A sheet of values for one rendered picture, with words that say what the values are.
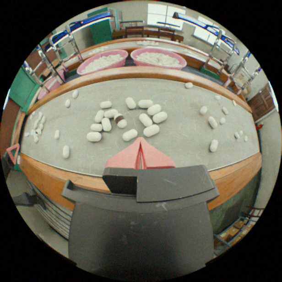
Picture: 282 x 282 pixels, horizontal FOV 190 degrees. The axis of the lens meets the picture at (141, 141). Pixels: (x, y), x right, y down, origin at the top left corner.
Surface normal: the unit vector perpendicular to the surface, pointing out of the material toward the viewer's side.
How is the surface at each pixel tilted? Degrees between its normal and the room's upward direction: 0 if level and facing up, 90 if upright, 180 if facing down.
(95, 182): 45
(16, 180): 90
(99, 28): 90
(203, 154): 0
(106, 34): 90
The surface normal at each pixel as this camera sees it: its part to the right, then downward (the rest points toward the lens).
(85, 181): 0.00, -0.86
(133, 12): -0.09, 0.97
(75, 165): 0.00, -0.24
